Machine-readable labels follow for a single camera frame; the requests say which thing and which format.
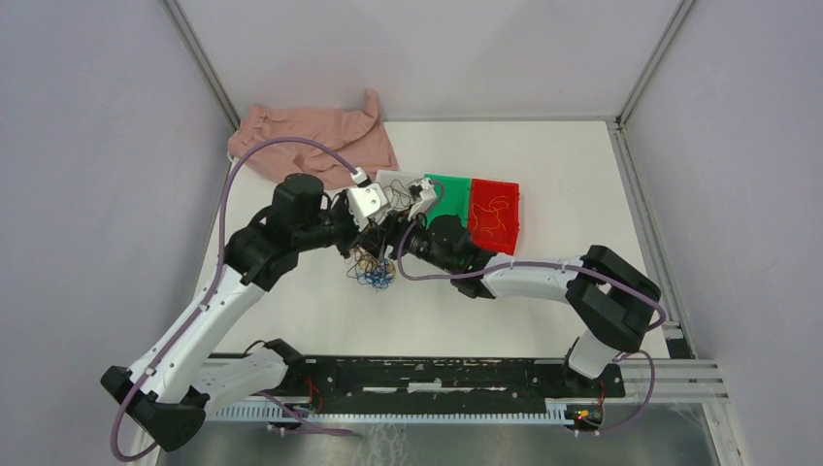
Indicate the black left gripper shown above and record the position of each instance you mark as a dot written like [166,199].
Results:
[358,238]

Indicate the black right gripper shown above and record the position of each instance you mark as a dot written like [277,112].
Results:
[393,235]

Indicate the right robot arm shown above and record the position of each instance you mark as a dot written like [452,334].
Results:
[616,302]

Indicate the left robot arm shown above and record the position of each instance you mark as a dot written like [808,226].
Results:
[167,391]

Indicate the clear plastic bin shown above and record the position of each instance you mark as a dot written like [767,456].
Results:
[398,180]

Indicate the green plastic bin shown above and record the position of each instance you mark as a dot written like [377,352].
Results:
[454,195]

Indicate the pink cloth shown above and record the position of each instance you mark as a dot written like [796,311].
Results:
[358,136]

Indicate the red plastic bin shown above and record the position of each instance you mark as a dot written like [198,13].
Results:
[494,215]

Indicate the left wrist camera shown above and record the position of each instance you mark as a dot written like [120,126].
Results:
[366,204]

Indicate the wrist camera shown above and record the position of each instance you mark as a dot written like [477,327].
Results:
[366,204]
[423,197]

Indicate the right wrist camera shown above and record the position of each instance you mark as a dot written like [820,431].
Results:
[423,197]

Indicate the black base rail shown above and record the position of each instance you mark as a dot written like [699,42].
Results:
[404,385]

